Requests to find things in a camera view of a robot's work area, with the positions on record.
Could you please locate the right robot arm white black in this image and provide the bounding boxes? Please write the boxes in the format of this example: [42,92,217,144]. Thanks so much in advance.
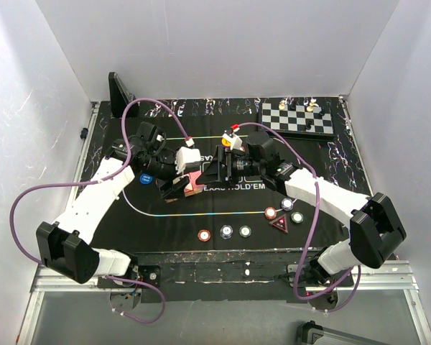
[197,131,407,286]

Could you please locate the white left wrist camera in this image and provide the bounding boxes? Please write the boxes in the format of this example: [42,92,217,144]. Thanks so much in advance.
[175,147,201,175]

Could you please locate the red playing card deck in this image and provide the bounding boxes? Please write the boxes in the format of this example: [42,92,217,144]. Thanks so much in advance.
[183,171,204,197]

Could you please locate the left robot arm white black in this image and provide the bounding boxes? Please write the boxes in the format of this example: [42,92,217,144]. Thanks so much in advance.
[36,122,200,288]

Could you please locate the yellow dealer button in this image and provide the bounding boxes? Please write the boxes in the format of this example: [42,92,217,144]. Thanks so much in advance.
[221,138,231,147]

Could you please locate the black texas holdem poker mat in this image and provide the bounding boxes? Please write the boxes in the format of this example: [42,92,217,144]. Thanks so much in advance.
[91,114,348,253]

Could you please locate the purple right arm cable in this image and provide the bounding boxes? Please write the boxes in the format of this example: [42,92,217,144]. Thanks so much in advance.
[229,121,362,312]

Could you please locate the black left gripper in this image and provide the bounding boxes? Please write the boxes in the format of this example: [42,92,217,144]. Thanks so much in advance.
[142,152,190,198]

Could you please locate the green poker chip stack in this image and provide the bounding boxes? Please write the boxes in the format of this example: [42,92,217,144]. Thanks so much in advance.
[238,226,251,238]

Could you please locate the blue small blind button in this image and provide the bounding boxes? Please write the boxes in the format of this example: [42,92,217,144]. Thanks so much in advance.
[139,173,154,185]

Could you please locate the white chess pawn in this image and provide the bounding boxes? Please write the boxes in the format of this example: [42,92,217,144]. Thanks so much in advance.
[306,98,317,112]

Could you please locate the red poker chip stack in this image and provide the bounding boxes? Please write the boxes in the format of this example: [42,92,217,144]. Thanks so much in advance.
[198,229,211,242]

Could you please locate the black triangular all-in marker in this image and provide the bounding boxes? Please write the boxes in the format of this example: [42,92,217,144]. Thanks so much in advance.
[269,214,288,234]

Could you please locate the black white chess board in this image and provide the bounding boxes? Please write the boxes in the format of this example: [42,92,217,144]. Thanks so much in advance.
[257,103,336,141]

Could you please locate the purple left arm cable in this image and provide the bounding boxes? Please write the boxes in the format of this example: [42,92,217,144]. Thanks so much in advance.
[9,98,197,323]

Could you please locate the black case corner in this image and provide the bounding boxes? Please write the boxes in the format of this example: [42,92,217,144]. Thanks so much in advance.
[295,321,384,345]

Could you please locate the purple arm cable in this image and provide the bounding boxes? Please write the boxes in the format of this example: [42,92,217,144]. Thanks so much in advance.
[229,121,362,312]
[9,98,197,323]

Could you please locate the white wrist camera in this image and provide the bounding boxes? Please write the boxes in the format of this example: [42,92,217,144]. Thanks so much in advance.
[175,147,201,175]
[221,132,242,151]

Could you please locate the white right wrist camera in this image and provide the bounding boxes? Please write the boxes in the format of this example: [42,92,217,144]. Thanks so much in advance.
[221,132,242,151]

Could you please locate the black card shoe stand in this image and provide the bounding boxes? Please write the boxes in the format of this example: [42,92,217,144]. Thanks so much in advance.
[108,72,136,119]

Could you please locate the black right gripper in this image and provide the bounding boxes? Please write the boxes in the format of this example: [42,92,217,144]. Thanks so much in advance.
[195,144,264,189]

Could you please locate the aluminium frame rail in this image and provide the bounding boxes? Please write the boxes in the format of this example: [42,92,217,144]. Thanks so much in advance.
[17,261,431,344]

